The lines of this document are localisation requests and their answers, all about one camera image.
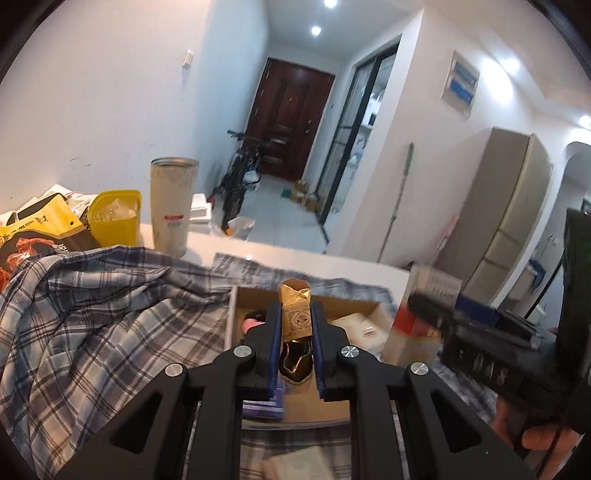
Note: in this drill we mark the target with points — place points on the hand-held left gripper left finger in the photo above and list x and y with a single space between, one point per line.
275 332

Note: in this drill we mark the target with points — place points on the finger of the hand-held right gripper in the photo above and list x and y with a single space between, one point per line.
478 308
429 307

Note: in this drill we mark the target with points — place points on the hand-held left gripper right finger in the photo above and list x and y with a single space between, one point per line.
316 332

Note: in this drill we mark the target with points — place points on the pink item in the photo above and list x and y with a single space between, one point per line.
254 325

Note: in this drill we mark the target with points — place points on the gold foil packet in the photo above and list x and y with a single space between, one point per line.
295 314

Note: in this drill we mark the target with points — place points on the red and white box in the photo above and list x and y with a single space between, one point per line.
406 337

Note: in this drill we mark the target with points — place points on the person's right hand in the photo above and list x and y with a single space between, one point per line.
540 438

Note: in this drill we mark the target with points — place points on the pink stick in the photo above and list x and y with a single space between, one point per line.
445 237

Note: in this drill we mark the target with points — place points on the beige refrigerator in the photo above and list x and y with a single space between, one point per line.
498 207

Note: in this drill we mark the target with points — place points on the white plastic bag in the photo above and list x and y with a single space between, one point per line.
240 227

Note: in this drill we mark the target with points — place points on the white soap packet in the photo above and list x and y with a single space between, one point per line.
295 466

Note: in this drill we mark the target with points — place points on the white foam box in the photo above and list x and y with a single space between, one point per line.
201 208

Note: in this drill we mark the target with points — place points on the black bicycle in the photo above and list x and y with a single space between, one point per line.
235 184

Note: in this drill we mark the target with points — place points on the tall beige tumbler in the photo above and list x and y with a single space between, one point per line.
173 207

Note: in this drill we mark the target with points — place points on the blue plaid shirt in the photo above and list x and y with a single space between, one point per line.
92 323

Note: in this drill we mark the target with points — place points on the black framed glass door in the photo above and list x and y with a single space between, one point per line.
355 138

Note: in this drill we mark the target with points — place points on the yellow plastic container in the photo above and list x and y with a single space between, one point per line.
113 221

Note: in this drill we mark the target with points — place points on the dark brown entrance door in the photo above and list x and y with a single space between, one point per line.
288 120

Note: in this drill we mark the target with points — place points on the white paper packet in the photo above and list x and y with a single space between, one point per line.
60 194

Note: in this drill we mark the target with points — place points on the yellow snack bag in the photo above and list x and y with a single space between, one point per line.
27 240

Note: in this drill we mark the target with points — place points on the wall electrical panel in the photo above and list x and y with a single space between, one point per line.
461 85

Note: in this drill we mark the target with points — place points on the white light switch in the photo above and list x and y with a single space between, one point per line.
187 59

